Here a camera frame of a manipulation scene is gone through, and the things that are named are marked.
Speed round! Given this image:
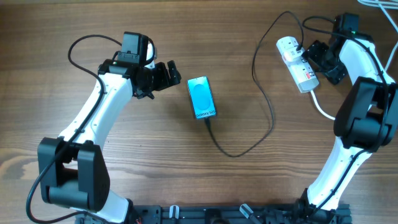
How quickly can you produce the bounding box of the Galaxy S25 smartphone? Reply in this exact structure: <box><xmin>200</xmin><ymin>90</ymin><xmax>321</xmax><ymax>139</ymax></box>
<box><xmin>187</xmin><ymin>76</ymin><xmax>217</xmax><ymax>119</ymax></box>

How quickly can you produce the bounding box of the black USB charging cable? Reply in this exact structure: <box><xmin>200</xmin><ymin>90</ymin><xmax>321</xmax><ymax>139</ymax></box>
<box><xmin>203</xmin><ymin>11</ymin><xmax>305</xmax><ymax>159</ymax></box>

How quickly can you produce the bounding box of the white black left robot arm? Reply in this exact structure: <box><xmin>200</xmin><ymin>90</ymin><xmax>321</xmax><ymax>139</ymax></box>
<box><xmin>31</xmin><ymin>32</ymin><xmax>181</xmax><ymax>223</ymax></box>

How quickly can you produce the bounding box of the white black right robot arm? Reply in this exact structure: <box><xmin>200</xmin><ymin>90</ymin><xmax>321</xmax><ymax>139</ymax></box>
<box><xmin>303</xmin><ymin>13</ymin><xmax>397</xmax><ymax>218</ymax></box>

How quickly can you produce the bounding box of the white charger plug adapter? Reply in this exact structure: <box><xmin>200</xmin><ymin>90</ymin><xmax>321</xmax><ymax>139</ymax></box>
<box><xmin>281</xmin><ymin>47</ymin><xmax>305</xmax><ymax>66</ymax></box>

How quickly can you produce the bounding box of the white power strip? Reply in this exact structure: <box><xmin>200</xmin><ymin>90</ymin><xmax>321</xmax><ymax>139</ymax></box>
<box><xmin>276</xmin><ymin>36</ymin><xmax>319</xmax><ymax>93</ymax></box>

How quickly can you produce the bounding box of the white power strip cord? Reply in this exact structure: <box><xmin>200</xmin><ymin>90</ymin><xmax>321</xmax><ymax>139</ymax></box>
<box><xmin>310</xmin><ymin>0</ymin><xmax>398</xmax><ymax>121</ymax></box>

